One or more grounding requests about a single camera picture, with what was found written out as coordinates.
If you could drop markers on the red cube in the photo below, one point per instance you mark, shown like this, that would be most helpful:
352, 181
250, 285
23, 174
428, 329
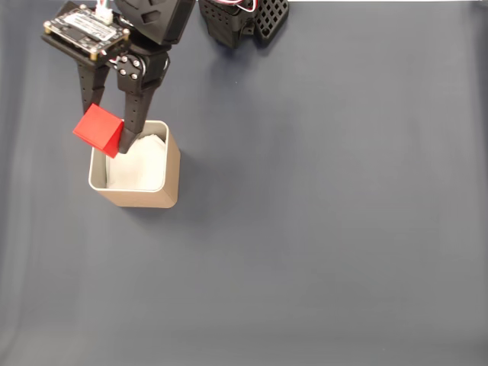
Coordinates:
95, 126

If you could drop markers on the tan box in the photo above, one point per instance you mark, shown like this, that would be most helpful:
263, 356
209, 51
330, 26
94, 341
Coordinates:
145, 200

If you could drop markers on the white tissue paper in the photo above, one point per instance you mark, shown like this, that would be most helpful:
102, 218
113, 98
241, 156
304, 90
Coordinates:
145, 167

